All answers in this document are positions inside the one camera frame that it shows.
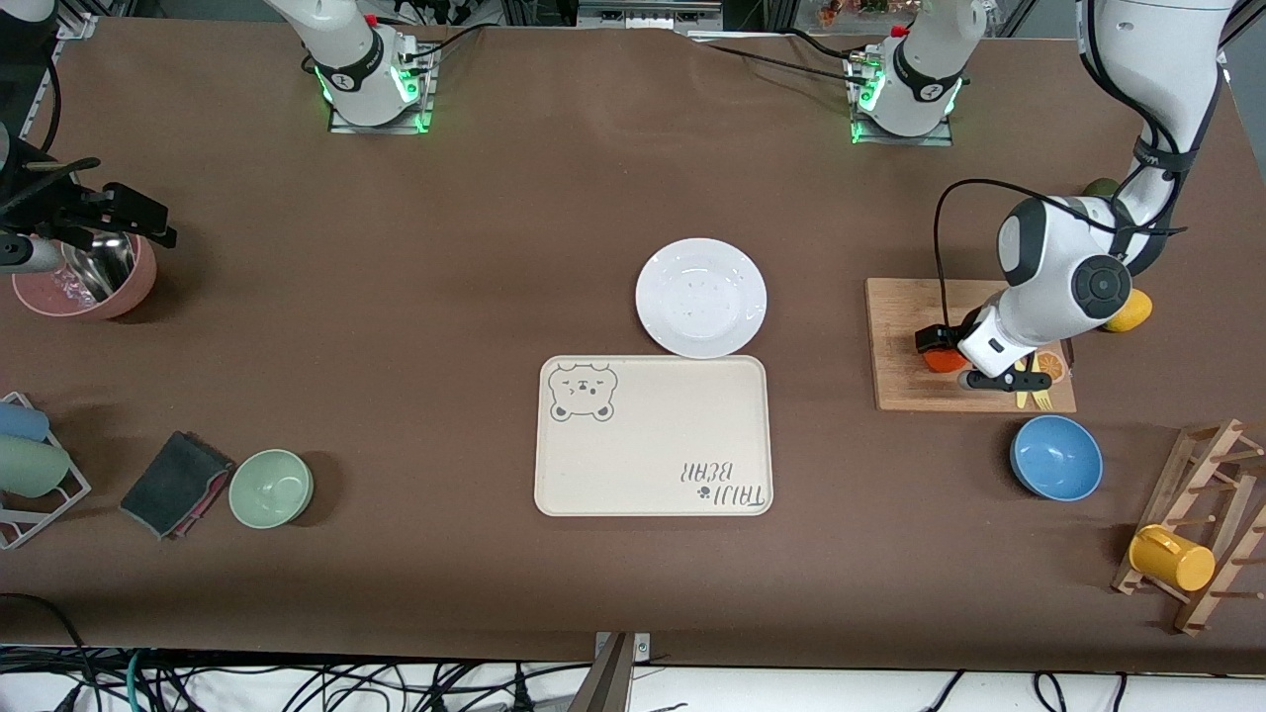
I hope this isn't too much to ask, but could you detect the black base power cable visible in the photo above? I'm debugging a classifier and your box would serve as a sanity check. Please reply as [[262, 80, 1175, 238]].
[[401, 25, 496, 62], [692, 35, 871, 82]]

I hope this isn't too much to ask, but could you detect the wooden peg cup rack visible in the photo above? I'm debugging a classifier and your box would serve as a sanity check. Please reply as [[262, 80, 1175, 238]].
[[1111, 418, 1266, 636]]

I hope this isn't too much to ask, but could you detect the wooden cutting board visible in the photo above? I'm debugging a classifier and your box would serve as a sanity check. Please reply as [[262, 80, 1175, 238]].
[[865, 278, 1077, 413]]

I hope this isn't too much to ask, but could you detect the metal table edge bracket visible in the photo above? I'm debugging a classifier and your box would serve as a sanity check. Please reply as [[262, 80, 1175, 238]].
[[569, 633, 651, 712]]

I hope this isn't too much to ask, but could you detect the white wire cup rack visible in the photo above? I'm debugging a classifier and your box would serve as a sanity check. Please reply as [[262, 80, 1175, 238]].
[[0, 392, 92, 551]]

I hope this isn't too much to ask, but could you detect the yellow lemon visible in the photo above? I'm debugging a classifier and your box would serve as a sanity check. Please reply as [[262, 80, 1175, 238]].
[[1103, 289, 1153, 333]]

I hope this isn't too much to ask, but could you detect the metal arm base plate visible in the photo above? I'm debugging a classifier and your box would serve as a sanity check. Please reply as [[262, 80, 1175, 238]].
[[329, 44, 436, 134], [853, 54, 955, 147]]

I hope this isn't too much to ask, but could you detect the pale green plate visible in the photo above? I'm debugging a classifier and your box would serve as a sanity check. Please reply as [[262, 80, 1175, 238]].
[[0, 435, 72, 498]]

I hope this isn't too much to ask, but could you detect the yellow mug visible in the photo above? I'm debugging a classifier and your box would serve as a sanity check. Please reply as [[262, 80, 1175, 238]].
[[1129, 524, 1217, 592]]

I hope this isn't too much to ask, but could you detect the blue bowl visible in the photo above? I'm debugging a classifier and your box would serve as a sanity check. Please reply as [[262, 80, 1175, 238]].
[[1010, 414, 1104, 502]]

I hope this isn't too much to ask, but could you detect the aluminium frame rail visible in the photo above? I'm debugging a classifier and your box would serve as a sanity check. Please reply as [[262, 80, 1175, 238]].
[[579, 0, 723, 31]]

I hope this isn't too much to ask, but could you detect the pink bowl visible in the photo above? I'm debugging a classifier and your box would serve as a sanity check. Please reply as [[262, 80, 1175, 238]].
[[12, 232, 157, 321]]

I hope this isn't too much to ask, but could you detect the metal scoop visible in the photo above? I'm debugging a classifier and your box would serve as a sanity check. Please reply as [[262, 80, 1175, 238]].
[[61, 235, 136, 303]]

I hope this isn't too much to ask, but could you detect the white round plate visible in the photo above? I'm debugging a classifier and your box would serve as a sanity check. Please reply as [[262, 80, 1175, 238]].
[[635, 238, 769, 359]]

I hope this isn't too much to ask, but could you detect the cream bear print tray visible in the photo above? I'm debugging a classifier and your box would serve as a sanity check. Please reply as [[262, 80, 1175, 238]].
[[534, 355, 774, 517]]

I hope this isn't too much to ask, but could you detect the dark grey folded cloth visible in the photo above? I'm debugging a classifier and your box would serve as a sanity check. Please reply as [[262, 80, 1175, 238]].
[[119, 430, 236, 541]]

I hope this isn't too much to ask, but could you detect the black floor cable loop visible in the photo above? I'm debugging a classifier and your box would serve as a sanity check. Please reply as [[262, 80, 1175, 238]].
[[0, 591, 98, 712]]

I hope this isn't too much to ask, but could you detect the blue cup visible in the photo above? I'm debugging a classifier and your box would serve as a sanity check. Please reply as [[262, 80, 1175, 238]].
[[0, 400, 50, 443]]

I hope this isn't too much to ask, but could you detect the light green bowl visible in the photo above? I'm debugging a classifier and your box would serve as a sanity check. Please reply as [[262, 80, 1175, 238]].
[[228, 449, 315, 530]]

